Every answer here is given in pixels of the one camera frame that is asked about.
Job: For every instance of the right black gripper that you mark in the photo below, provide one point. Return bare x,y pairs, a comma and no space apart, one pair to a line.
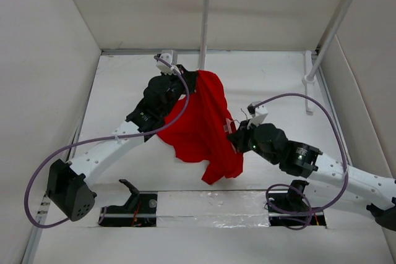
238,137

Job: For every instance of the red t shirt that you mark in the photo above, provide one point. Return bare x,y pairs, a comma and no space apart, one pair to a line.
199,134

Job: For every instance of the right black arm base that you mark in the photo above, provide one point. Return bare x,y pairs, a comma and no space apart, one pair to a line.
283,203

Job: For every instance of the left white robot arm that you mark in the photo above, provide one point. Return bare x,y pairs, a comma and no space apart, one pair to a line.
69,183

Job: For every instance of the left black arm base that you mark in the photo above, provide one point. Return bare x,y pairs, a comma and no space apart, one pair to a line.
139,210

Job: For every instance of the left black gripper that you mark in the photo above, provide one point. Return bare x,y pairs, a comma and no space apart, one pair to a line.
190,76

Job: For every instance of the pink clothes hanger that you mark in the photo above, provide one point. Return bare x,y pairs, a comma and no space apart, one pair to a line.
232,125

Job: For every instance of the white clothes rack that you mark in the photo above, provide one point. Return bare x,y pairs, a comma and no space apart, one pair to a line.
310,67

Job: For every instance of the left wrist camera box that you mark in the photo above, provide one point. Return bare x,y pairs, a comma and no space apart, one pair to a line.
168,55

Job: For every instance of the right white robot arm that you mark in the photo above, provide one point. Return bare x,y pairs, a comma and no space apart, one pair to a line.
306,163

